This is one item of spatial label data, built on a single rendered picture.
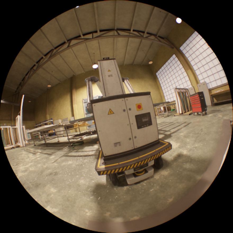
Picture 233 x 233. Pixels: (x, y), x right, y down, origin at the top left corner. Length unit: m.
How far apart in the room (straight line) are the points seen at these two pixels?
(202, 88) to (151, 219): 7.41
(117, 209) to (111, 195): 0.16
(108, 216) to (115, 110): 0.86
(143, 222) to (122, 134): 0.70
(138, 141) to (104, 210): 0.68
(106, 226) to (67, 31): 8.76
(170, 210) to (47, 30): 9.30
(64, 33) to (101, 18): 3.22
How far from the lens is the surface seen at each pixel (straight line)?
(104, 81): 1.14
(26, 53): 10.62
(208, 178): 0.83
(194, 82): 7.77
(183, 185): 0.80
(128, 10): 8.15
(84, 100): 9.46
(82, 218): 0.76
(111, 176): 0.70
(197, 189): 0.74
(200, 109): 3.64
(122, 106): 0.57
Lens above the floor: 0.65
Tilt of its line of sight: 2 degrees up
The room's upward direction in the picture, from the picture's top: 12 degrees counter-clockwise
